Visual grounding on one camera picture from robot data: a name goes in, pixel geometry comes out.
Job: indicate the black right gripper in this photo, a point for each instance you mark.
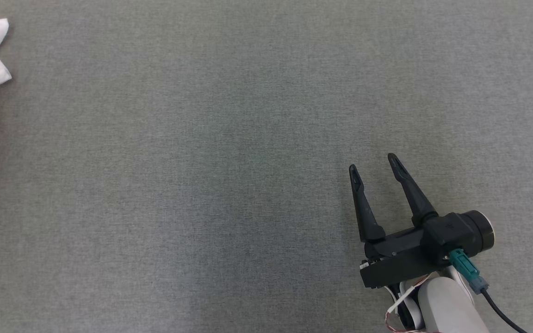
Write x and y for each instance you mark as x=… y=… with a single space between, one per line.
x=400 y=259

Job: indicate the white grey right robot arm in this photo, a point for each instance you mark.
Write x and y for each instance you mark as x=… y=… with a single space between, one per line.
x=447 y=310

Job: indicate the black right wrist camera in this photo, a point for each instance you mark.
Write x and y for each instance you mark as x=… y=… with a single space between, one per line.
x=461 y=231

